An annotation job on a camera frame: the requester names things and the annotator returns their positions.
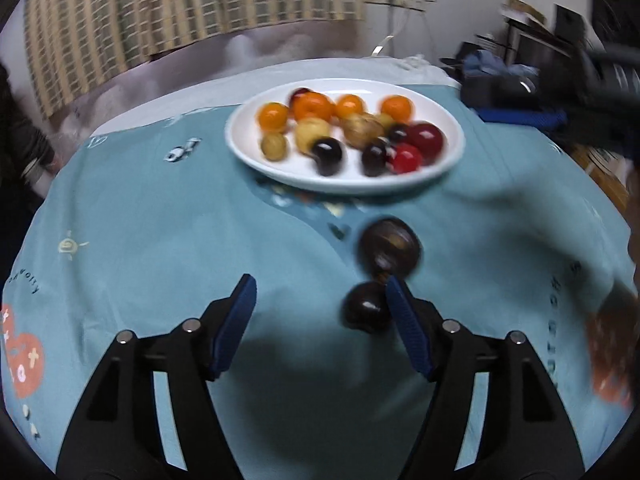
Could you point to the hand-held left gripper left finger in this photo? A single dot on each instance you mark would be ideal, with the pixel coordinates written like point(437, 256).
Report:
point(235, 325)

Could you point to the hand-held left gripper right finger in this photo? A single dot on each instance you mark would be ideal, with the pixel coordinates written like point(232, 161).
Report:
point(407, 320)

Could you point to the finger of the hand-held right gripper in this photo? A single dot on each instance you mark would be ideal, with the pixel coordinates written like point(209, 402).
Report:
point(525, 119)
point(500, 91)

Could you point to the dark purple plum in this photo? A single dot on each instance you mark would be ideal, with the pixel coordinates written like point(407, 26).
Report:
point(327, 155)
point(366, 306)
point(375, 156)

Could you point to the large brown plum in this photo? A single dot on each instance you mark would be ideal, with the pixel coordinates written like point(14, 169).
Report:
point(390, 250)

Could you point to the red plum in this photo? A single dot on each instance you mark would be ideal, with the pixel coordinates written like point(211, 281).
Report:
point(425, 141)

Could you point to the orange tangerine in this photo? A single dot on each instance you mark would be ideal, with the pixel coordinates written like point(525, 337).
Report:
point(272, 116)
point(350, 106)
point(312, 106)
point(396, 108)

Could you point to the small dark plum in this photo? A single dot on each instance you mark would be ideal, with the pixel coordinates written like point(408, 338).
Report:
point(398, 133)

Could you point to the red cherry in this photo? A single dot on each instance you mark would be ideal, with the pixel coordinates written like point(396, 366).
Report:
point(299, 94)
point(405, 158)

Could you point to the tan longan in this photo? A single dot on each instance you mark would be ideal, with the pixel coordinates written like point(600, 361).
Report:
point(311, 134)
point(274, 146)
point(385, 120)

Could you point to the brown walnut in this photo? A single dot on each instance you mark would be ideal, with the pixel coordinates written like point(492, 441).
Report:
point(362, 130)

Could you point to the white round plate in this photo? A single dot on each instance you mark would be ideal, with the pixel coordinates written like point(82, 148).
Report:
point(245, 135)

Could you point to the fruits heaped on plate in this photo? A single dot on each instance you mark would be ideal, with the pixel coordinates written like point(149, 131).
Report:
point(200, 95)

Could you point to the blue clothes pile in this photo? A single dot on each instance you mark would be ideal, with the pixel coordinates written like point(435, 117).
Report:
point(492, 62)

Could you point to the black framed panel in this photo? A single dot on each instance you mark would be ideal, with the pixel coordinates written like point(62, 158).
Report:
point(567, 22)

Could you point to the teal printed blanket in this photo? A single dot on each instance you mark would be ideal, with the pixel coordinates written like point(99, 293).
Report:
point(150, 240)

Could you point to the checked beige curtain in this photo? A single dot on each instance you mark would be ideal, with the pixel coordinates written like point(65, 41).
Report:
point(150, 10)

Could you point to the wooden wall strip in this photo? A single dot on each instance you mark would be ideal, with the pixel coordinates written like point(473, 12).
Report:
point(522, 10)

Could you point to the white wall socket strip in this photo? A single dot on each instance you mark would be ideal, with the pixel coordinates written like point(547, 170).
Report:
point(405, 1)

